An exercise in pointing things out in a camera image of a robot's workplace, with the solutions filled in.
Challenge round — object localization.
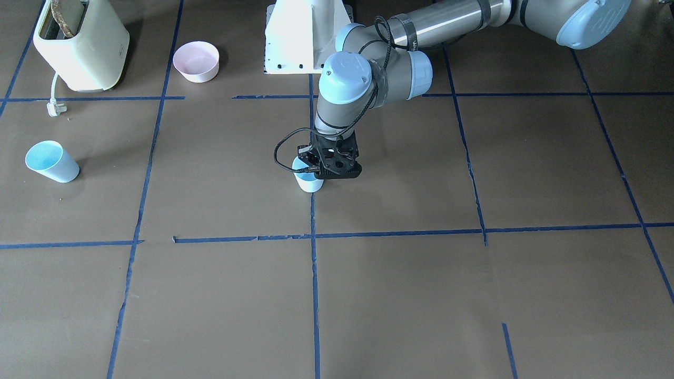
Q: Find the light blue cup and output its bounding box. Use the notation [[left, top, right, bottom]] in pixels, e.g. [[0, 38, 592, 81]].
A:
[[25, 140, 80, 183], [292, 157, 323, 193]]

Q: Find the pink bowl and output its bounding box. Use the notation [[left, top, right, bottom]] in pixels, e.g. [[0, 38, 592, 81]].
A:
[[172, 41, 221, 83]]

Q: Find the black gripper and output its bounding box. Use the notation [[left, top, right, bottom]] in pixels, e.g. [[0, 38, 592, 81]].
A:
[[297, 133, 363, 179]]

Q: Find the bread slice in toaster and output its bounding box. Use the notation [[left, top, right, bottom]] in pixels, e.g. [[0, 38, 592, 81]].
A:
[[50, 1, 86, 38]]

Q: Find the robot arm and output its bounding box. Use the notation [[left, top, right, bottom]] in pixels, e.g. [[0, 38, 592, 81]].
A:
[[291, 1, 631, 179]]

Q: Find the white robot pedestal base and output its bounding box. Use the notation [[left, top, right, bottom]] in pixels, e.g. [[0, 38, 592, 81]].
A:
[[263, 1, 354, 75]]

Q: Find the cream toaster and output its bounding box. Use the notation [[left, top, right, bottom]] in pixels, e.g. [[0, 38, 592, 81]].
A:
[[32, 1, 130, 93]]

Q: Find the white toaster plug cable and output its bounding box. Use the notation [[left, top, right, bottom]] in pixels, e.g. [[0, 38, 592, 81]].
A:
[[46, 72, 68, 117]]

